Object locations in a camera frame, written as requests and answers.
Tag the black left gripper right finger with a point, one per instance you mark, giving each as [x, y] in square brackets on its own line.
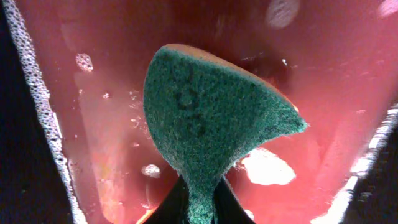
[227, 208]

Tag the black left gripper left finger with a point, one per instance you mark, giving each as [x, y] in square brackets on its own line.
[173, 210]

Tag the teal yellow sponge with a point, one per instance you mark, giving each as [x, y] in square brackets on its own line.
[204, 114]

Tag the rectangular black water tray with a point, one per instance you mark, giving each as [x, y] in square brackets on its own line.
[335, 60]

